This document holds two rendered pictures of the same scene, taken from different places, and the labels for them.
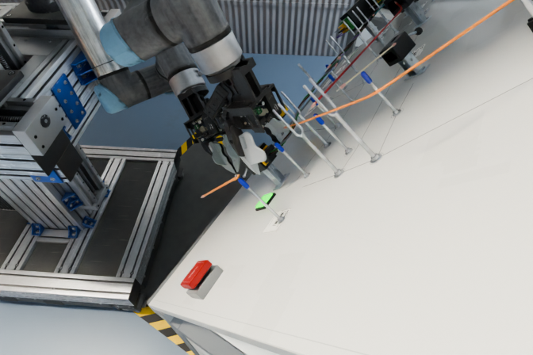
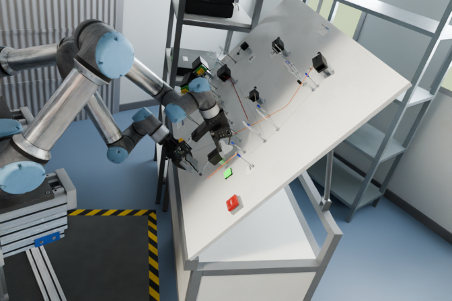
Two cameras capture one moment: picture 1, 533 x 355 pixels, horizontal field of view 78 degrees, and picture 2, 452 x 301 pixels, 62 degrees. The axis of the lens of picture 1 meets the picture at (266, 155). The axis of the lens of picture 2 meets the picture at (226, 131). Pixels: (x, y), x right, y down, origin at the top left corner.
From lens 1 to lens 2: 117 cm
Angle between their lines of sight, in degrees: 40
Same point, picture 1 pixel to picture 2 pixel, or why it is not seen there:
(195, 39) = (210, 104)
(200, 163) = not seen: hidden behind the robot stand
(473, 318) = (331, 132)
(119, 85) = (125, 144)
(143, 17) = (192, 100)
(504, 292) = (332, 126)
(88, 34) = (108, 118)
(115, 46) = (179, 114)
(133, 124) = not seen: outside the picture
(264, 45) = not seen: hidden behind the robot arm
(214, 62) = (215, 111)
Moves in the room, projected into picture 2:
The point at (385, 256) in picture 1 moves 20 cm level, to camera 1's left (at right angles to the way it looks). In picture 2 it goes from (307, 139) to (272, 154)
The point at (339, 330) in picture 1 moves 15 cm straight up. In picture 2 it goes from (311, 154) to (324, 117)
